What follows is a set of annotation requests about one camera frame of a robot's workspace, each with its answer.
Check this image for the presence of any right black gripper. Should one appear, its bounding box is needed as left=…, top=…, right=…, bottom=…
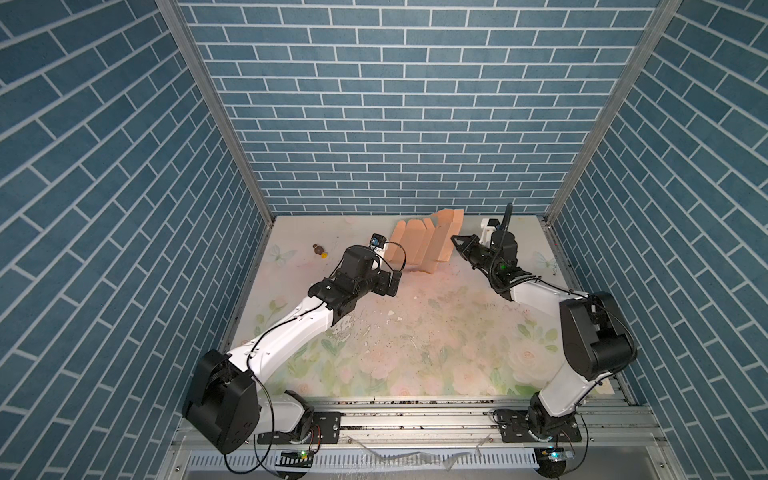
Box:
left=451, top=234, right=500, bottom=277

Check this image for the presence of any orange cardboard paper box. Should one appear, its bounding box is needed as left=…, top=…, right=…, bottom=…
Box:
left=384, top=209, right=464, bottom=274

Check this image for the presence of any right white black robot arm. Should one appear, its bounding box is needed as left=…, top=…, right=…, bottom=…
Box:
left=451, top=230, right=638, bottom=435

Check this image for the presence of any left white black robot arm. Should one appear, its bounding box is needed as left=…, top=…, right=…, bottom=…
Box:
left=182, top=234, right=402, bottom=455

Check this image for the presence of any small brown yellow toy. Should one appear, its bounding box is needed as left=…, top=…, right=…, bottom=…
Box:
left=312, top=244, right=329, bottom=259

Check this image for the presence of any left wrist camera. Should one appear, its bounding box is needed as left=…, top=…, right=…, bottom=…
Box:
left=369, top=233, right=387, bottom=250

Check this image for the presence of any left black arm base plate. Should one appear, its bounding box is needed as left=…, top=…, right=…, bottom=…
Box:
left=257, top=411, right=342, bottom=445

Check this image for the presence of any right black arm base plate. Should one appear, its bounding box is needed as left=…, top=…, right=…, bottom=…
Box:
left=490, top=407, right=582, bottom=443

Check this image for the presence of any white slotted cable duct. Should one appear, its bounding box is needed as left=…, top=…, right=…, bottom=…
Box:
left=185, top=449, right=540, bottom=472

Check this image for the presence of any aluminium mounting rail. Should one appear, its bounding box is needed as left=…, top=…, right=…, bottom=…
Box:
left=315, top=398, right=666, bottom=449

